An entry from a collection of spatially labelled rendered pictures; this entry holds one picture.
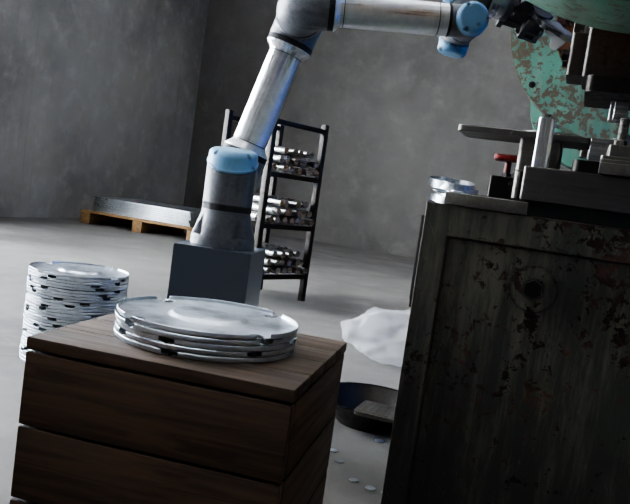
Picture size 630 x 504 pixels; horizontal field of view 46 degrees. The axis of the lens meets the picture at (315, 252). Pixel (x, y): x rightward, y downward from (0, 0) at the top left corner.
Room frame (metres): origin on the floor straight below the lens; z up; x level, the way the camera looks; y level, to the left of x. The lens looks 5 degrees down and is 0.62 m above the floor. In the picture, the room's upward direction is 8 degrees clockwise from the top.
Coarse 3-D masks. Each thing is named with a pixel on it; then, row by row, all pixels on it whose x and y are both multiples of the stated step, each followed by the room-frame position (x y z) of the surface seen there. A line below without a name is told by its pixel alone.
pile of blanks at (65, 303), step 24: (48, 288) 2.09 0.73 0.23; (72, 288) 2.09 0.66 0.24; (96, 288) 2.12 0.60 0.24; (120, 288) 2.20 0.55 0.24; (24, 312) 2.17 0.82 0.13; (48, 312) 2.09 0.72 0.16; (72, 312) 2.09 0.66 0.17; (96, 312) 2.13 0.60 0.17; (24, 336) 2.18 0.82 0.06; (24, 360) 2.13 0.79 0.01
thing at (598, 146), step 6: (594, 138) 1.41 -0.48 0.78; (600, 138) 1.41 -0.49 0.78; (594, 144) 1.41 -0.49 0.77; (600, 144) 1.41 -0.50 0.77; (606, 144) 1.40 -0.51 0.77; (594, 150) 1.41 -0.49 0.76; (600, 150) 1.41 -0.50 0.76; (606, 150) 1.40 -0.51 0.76; (588, 156) 1.41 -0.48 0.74; (594, 156) 1.41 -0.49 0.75; (600, 156) 1.40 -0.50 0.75
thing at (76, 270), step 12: (36, 264) 2.24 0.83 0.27; (48, 264) 2.27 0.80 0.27; (60, 264) 2.31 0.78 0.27; (72, 264) 2.34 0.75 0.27; (84, 264) 2.37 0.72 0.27; (96, 264) 2.38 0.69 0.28; (60, 276) 2.09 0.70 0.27; (72, 276) 2.09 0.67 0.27; (84, 276) 2.14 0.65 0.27; (96, 276) 2.17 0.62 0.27; (108, 276) 2.21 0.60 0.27; (120, 276) 2.24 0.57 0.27
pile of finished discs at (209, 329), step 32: (128, 320) 1.12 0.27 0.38; (160, 320) 1.11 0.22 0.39; (192, 320) 1.13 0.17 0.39; (224, 320) 1.15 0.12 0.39; (256, 320) 1.22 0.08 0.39; (288, 320) 1.26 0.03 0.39; (160, 352) 1.06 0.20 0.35; (192, 352) 1.05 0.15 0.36; (224, 352) 1.06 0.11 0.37; (256, 352) 1.11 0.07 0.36; (288, 352) 1.15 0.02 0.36
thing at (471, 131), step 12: (468, 132) 1.52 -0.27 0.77; (480, 132) 1.49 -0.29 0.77; (492, 132) 1.47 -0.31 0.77; (504, 132) 1.47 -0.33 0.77; (516, 132) 1.46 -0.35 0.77; (528, 132) 1.45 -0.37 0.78; (528, 144) 1.47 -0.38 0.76; (552, 144) 1.46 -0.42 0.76; (564, 144) 1.49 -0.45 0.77; (576, 144) 1.46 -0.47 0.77; (588, 144) 1.43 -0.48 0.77; (528, 156) 1.47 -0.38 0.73; (552, 156) 1.46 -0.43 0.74; (516, 168) 1.48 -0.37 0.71; (552, 168) 1.45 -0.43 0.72; (516, 180) 1.48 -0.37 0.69; (516, 192) 1.47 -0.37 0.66
